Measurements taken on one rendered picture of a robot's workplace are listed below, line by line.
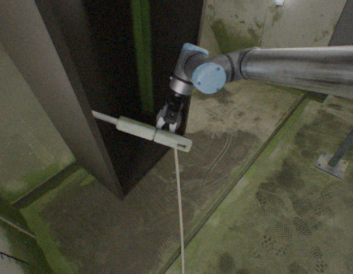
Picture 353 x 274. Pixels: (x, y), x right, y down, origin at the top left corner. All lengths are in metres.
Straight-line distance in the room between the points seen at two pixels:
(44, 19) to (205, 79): 0.39
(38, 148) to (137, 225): 0.97
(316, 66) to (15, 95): 1.86
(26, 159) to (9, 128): 0.25
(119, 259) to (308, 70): 1.44
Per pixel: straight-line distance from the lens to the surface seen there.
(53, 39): 0.51
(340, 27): 2.43
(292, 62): 0.51
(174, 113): 0.75
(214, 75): 0.63
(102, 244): 1.65
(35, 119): 1.95
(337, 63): 0.44
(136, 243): 1.57
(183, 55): 0.75
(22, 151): 1.95
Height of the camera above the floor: 1.50
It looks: 46 degrees down
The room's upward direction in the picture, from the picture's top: 6 degrees counter-clockwise
